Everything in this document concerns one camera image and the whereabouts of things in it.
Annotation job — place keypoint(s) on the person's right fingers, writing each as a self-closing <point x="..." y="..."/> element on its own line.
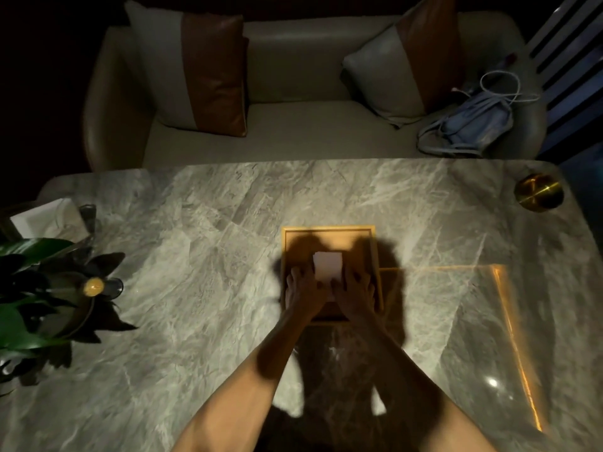
<point x="355" y="283"/>

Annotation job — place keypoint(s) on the orange square tray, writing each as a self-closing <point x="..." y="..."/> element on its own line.
<point x="329" y="249"/>

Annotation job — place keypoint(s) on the person's right hand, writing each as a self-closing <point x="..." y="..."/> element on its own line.
<point x="354" y="294"/>

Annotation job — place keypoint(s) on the green potted plant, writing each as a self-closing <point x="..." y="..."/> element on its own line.
<point x="28" y="296"/>

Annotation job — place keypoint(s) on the person's left forearm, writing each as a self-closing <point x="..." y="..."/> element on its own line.
<point x="245" y="385"/>

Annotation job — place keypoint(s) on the gold round ashtray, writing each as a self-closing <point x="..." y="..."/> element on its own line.
<point x="538" y="191"/>

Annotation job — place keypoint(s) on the clear acrylic sheet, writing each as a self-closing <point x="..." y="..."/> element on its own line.
<point x="476" y="334"/>

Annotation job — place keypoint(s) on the person's left hand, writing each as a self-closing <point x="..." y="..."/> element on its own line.
<point x="302" y="291"/>

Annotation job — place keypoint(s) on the dark bottle with gold cap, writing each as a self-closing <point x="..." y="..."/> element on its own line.
<point x="92" y="287"/>

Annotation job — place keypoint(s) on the light blue bag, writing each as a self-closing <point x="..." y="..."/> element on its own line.
<point x="466" y="124"/>

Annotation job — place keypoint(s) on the beige leather sofa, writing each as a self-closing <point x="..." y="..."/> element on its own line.
<point x="301" y="108"/>

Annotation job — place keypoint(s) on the person's left fingers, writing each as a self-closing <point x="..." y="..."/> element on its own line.
<point x="306" y="280"/>

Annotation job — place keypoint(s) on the white tissue box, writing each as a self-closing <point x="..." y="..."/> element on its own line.
<point x="49" y="221"/>

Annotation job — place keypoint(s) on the grey and brown cushion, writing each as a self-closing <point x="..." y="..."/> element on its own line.
<point x="198" y="70"/>
<point x="405" y="65"/>

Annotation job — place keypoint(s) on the person's right forearm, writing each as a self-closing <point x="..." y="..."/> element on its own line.
<point x="414" y="385"/>

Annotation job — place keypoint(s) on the white card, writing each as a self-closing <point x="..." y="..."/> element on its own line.
<point x="328" y="267"/>

